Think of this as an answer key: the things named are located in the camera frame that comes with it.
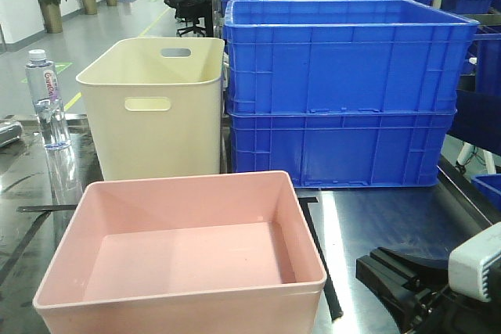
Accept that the clear water bottle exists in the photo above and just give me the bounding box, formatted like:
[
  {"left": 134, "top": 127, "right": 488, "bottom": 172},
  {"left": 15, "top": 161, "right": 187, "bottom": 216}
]
[{"left": 25, "top": 48, "right": 71, "bottom": 150}]

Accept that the upper blue stacked crate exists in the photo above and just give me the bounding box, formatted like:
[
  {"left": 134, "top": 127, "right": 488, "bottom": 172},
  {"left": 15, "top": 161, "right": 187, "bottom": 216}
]
[{"left": 223, "top": 0, "right": 478, "bottom": 115}]

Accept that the blue stacked crate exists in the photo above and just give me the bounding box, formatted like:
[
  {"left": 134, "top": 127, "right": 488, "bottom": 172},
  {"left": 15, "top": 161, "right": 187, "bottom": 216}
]
[
  {"left": 223, "top": 0, "right": 478, "bottom": 115},
  {"left": 229, "top": 111, "right": 456, "bottom": 189}
]

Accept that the black office chair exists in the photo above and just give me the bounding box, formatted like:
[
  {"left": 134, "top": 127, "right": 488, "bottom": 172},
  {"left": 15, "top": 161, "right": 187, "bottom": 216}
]
[{"left": 163, "top": 0, "right": 208, "bottom": 38}]

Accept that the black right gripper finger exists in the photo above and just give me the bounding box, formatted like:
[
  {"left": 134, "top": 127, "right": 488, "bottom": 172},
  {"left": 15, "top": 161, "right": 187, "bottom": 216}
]
[{"left": 355, "top": 247, "right": 448, "bottom": 333}]

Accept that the pink plastic bin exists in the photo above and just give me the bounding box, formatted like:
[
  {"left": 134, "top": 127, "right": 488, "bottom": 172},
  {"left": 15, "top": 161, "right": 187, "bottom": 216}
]
[{"left": 33, "top": 171, "right": 326, "bottom": 333}]

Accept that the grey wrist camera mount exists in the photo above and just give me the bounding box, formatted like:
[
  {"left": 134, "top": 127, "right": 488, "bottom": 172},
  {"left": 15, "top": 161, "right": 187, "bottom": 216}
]
[{"left": 448, "top": 222, "right": 500, "bottom": 303}]

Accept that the lower blue stacked crate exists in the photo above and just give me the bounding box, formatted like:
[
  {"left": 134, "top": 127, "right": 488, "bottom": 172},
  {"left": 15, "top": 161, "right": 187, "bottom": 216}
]
[{"left": 229, "top": 111, "right": 456, "bottom": 189}]

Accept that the black tape strip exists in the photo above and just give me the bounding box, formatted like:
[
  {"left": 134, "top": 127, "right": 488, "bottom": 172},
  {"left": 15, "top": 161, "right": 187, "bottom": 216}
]
[{"left": 298, "top": 196, "right": 344, "bottom": 322}]

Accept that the cream plastic basket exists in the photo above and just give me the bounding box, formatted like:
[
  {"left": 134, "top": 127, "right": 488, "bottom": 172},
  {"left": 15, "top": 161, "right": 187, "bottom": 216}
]
[{"left": 76, "top": 38, "right": 224, "bottom": 181}]

